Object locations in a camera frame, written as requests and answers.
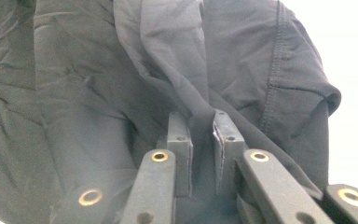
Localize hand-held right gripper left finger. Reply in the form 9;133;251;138
156;110;195;198

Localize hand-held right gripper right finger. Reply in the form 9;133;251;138
212;108;247;198

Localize white table cover sheet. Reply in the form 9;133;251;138
279;0;358;200

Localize black pants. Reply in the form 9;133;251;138
0;0;343;224

